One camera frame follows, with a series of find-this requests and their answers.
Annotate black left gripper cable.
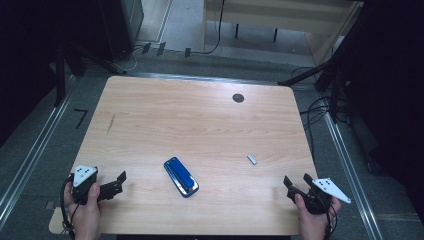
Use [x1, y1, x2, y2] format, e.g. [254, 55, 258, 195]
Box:
[59, 175, 76, 240]

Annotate black hanging cable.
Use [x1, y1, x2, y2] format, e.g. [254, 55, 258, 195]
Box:
[190, 0, 226, 56]

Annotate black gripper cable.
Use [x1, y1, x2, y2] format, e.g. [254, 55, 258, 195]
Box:
[59, 175, 76, 240]
[323, 204, 338, 240]

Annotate person's right hand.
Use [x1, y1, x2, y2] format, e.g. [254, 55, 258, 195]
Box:
[294, 194, 342, 240]

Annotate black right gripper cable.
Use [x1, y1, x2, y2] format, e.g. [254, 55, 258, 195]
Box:
[323, 204, 338, 240]

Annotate black metal stand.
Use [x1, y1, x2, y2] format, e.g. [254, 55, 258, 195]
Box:
[54, 41, 128, 108]
[277, 0, 368, 125]

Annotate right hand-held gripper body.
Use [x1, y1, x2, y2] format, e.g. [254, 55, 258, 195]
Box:
[303, 177, 352, 215]

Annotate blue stapler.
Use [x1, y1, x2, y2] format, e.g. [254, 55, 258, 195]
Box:
[163, 156, 200, 199]

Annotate light wooden bench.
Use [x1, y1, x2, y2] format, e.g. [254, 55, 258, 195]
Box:
[201, 0, 365, 66]

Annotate metal floor rail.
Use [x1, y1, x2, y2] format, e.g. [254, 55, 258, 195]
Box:
[323, 112, 385, 240]
[0, 75, 78, 229]
[124, 72, 284, 87]

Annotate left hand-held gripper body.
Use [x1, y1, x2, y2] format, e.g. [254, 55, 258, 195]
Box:
[71, 164, 101, 205]

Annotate dark cabinet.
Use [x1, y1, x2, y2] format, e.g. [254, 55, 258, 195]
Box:
[98, 0, 145, 62]

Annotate person's left hand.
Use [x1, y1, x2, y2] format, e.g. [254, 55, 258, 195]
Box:
[63, 182, 103, 240]

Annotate black floor cables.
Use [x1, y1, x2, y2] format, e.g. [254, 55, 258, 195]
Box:
[290, 65, 352, 163]

